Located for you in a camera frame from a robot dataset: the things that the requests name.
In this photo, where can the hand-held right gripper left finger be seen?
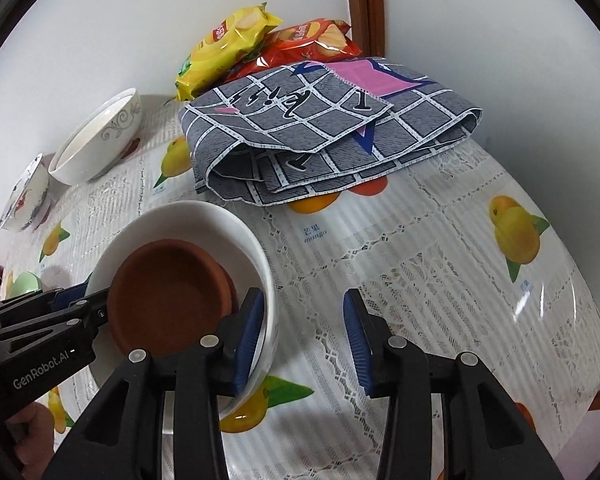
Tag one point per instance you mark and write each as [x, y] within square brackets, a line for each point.
[250, 340]

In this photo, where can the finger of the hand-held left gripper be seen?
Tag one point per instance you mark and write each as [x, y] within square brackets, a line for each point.
[72, 296]
[92, 315]

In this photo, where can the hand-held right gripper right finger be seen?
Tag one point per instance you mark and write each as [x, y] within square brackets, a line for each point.
[355, 340]

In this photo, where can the light green square plate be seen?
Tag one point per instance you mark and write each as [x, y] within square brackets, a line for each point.
[22, 285]

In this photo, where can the terracotta saucer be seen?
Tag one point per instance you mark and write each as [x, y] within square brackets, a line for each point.
[175, 290]

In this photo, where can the plain white bowl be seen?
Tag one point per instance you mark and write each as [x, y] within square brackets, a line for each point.
[225, 230]

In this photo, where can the person's left hand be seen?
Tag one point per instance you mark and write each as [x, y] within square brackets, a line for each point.
[32, 430]

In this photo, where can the fruit print tablecloth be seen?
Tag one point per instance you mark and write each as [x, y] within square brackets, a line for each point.
[430, 285]

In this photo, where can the blue crane print bowl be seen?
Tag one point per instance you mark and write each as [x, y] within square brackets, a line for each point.
[27, 195]

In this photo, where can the large white patterned bowl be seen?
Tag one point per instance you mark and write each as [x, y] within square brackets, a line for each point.
[107, 140]

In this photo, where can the grey checked folded cloth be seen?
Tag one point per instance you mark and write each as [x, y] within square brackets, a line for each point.
[305, 135]

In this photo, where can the yellow chip bag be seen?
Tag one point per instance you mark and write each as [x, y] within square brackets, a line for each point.
[225, 45]

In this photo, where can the red chip bag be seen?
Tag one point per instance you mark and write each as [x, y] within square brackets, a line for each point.
[310, 42]

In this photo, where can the brown wooden door frame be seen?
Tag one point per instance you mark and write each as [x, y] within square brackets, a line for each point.
[364, 5]

